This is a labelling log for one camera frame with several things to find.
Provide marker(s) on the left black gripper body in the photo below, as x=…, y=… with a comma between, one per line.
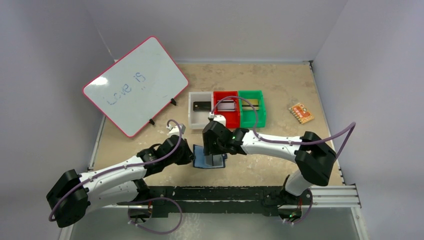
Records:
x=182, y=158

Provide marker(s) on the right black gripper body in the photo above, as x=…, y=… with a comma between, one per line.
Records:
x=212, y=140

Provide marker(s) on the blue leather card holder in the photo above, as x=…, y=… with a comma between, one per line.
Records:
x=202, y=161

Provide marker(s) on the white plastic bin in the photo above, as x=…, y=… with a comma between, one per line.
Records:
x=197, y=120

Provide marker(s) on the red plastic bin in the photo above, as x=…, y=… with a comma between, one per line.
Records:
x=233, y=118

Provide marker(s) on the green plastic bin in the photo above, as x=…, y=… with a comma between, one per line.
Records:
x=247, y=117

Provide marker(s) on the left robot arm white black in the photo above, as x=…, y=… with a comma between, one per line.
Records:
x=76, y=194

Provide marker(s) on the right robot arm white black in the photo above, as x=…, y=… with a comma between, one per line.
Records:
x=313, y=157

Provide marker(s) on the silver credit card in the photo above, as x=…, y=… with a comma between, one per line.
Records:
x=226, y=106

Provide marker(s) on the gold credit card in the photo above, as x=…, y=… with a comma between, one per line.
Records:
x=250, y=105

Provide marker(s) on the orange card with pattern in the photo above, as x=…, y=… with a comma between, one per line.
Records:
x=301, y=113

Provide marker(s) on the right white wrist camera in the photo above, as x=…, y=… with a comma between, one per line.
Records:
x=217, y=118

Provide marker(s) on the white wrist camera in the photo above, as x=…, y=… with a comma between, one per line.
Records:
x=217, y=118
x=176, y=130

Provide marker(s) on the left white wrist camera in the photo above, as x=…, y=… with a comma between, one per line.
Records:
x=176, y=130

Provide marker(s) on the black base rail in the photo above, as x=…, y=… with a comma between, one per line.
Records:
x=269, y=201

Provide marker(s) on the whiteboard with pink frame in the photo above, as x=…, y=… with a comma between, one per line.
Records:
x=132, y=91

